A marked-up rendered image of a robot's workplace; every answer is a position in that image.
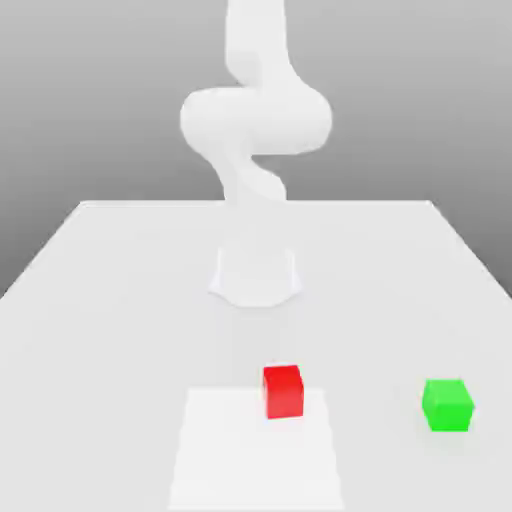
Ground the small green cube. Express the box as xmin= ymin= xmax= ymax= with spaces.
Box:
xmin=421 ymin=378 xmax=476 ymax=433

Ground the small red cube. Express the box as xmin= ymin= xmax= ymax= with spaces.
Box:
xmin=262 ymin=364 xmax=305 ymax=420

